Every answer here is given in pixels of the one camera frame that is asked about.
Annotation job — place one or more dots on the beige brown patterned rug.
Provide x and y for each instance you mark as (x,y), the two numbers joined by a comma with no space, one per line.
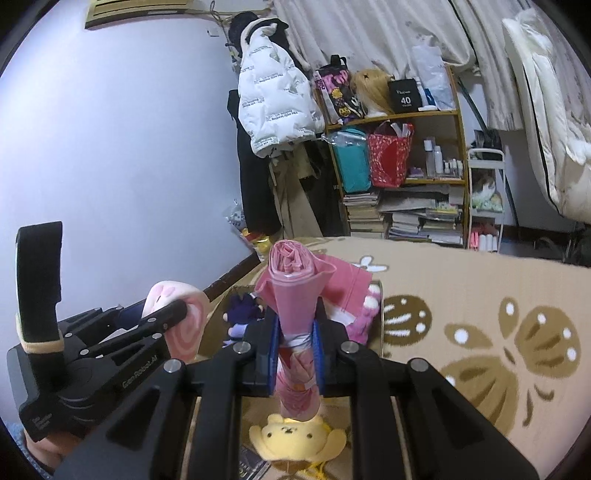
(461,295)

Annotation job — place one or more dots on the red patterned bag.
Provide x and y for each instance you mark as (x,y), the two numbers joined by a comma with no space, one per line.
(390,157)

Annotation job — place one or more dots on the pink swirl roll plush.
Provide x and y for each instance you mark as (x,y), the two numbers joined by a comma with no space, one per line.
(187,344)

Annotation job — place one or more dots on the pale patterned curtain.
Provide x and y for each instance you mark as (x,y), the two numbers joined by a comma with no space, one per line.
(369,32)

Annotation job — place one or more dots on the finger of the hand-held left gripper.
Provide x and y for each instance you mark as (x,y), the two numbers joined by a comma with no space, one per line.
(161,318)
(128,315)

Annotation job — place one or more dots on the teal bag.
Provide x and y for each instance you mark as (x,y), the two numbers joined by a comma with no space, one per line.
(352,161)

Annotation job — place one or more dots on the stack of books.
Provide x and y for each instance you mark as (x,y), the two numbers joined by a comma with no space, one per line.
(406,221)

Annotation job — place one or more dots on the black box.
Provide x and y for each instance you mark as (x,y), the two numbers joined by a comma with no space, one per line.
(405,97)

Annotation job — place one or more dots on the purple printed bag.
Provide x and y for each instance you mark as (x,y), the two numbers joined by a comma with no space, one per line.
(337,92)

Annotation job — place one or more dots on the dark hanging garments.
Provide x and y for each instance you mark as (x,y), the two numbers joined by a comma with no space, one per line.
(325,194)

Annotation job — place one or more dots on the row of small bottles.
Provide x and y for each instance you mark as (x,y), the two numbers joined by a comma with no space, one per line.
(434,159)

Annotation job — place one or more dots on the white plastic bag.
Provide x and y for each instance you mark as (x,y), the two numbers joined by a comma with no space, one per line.
(431,74)

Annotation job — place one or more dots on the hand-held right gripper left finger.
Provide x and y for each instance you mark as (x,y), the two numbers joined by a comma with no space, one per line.
(273,353)

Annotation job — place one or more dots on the person's left hand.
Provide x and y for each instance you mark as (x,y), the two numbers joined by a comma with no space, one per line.
(51,451)

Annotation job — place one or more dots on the dark picture frame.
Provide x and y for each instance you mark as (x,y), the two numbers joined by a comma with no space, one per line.
(487,138)

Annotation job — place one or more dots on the wooden shelf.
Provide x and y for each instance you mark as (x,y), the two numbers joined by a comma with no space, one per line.
(461,152)

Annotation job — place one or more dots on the beige hanging trousers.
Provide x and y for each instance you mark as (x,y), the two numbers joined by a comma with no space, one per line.
(291,203)

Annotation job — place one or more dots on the purple plush doll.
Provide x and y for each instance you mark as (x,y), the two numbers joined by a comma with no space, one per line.
(242,314)

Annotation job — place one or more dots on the blond wig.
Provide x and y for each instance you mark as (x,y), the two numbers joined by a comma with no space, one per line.
(371,90)

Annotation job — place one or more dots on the pink cloth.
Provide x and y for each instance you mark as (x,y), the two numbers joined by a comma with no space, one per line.
(291,286)
(346,286)

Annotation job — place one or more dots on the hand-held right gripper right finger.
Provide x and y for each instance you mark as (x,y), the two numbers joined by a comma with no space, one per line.
(318,355)

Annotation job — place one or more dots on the wall air conditioner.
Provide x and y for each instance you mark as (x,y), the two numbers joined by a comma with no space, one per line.
(138,11)

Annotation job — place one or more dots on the white puffer jacket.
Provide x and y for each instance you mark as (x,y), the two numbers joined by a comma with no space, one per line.
(272,92)

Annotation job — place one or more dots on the clear plastic bag of toys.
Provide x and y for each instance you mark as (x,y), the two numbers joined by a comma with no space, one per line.
(240,226)

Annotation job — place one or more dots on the white trolley cart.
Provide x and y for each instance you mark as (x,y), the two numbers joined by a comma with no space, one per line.
(485,194)

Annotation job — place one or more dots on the pink white plush toy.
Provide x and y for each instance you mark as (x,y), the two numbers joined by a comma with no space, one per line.
(367,307)

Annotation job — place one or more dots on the yellow plush toy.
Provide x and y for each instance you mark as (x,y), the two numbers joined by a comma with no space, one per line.
(286,438)

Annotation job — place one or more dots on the black hanging coat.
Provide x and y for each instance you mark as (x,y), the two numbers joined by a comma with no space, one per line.
(254,184)

